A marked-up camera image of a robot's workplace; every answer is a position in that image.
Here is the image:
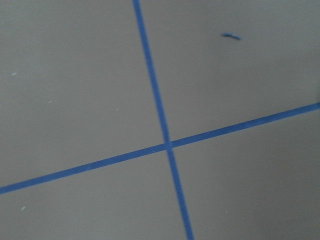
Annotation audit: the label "blue tape grid lines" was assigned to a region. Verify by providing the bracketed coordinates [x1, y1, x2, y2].
[0, 0, 320, 240]

